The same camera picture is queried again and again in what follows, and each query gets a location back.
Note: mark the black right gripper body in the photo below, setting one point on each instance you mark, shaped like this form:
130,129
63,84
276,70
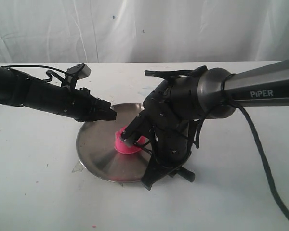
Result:
170,151

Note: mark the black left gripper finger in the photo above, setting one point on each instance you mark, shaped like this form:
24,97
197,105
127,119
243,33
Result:
104,115

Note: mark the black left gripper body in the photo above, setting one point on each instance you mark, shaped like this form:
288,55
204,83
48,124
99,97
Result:
79,104

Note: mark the black-handled knife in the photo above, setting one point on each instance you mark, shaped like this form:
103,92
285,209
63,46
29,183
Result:
143,147

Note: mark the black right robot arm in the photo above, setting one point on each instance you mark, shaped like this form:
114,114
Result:
176,109

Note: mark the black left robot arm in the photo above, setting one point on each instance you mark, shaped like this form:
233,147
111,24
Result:
56,95

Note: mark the pink clay piece front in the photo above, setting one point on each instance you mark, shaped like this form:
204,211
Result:
121,147

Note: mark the round steel plate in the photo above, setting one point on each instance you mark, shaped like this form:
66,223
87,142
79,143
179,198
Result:
95,146

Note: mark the white backdrop curtain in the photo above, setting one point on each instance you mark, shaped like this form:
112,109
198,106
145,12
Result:
118,31

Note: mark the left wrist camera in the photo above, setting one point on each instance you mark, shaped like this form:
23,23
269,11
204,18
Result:
74,74

